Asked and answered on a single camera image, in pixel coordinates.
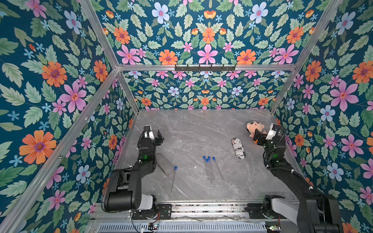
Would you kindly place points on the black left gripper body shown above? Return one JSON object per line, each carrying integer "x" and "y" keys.
{"x": 157, "y": 142}

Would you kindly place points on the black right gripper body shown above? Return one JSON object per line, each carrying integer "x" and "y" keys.
{"x": 262, "y": 138}

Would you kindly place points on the clear test tube blue stopper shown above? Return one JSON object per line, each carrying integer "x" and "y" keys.
{"x": 206, "y": 168}
{"x": 211, "y": 167}
{"x": 218, "y": 169}
{"x": 209, "y": 170}

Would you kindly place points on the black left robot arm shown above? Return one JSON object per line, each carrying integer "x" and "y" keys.
{"x": 124, "y": 190}

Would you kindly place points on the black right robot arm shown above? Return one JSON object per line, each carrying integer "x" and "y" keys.
{"x": 316, "y": 212}

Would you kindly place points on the grey oval stone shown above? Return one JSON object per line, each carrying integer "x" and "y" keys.
{"x": 165, "y": 165}

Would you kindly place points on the plush doll orange pants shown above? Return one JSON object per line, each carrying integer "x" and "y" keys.
{"x": 254, "y": 126}

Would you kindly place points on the white ventilation grille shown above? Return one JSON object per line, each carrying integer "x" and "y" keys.
{"x": 183, "y": 227}

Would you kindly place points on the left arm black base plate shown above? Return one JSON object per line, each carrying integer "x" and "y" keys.
{"x": 157, "y": 212}

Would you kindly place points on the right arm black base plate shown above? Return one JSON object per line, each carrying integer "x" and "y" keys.
{"x": 257, "y": 211}

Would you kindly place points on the metal hook rail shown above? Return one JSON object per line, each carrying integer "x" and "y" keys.
{"x": 198, "y": 68}

